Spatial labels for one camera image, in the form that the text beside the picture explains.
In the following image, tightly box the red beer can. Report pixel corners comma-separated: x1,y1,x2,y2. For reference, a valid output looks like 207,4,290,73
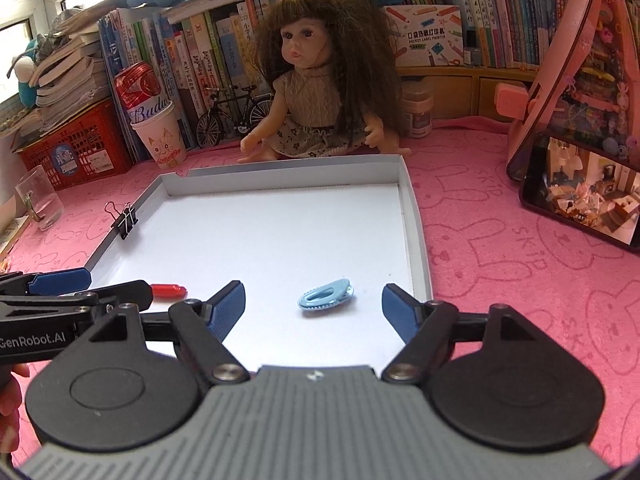
114,61,171,123

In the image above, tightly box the brown haired doll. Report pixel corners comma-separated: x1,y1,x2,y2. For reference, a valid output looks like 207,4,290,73
237,0,413,163

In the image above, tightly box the flat white book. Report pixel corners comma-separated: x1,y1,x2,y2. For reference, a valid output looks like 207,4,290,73
165,0,296,23

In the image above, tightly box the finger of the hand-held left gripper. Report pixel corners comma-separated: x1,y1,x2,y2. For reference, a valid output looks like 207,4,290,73
0,268,92,297
92,281,154,313

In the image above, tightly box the stack of worn books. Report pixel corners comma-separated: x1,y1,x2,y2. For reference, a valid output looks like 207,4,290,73
27,7,118,121

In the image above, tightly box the person's left hand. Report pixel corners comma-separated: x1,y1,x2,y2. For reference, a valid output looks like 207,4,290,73
0,363,32,418

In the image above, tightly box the white cardboard tray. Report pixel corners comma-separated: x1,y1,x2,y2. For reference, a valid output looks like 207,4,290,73
85,154,433,376

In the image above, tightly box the row of standing books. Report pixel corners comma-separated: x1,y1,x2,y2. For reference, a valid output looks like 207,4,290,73
97,0,296,161

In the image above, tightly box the red plastic basket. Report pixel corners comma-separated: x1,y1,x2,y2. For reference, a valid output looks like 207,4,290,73
15,97,133,191

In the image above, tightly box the white paper cup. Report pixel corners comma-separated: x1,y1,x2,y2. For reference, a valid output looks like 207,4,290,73
131,101,187,170

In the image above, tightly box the blue and white plush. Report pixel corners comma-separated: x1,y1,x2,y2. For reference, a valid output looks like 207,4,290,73
12,37,51,108

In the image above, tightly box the black binder clip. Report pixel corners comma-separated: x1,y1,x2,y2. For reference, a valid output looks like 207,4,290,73
105,201,139,240

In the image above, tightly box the black smartphone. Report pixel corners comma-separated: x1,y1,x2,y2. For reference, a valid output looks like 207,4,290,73
520,132,640,253

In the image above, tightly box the clear glass mug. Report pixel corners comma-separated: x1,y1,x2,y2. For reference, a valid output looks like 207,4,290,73
15,164,65,231

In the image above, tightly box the wooden drawer shelf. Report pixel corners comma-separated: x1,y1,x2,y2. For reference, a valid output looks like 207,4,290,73
395,65,546,121

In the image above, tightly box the light blue hair clip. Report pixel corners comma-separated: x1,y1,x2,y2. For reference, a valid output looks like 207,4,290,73
297,277,355,315

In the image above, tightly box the pink triangular dollhouse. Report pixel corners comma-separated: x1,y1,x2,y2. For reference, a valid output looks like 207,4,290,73
495,0,640,181

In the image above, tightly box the shelf row of books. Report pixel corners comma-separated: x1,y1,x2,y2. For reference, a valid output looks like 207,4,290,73
285,0,601,71

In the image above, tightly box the small red cap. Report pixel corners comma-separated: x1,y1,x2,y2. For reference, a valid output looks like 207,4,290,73
150,283,190,300

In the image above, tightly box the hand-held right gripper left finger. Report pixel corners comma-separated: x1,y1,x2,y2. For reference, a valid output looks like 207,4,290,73
75,281,251,385

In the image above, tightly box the black model bicycle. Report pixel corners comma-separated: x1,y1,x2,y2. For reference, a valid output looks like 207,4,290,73
195,85,273,150

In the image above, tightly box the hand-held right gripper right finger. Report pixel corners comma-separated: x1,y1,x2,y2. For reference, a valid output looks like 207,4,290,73
380,284,556,385

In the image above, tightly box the small brown jar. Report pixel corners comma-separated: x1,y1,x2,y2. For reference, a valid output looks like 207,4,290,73
400,80,435,138

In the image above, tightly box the pink rabbit print tablecloth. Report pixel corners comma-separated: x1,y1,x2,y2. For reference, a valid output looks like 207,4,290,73
0,115,640,480

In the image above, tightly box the white label printer box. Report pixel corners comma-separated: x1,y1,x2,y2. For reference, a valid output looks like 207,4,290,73
384,4,463,67

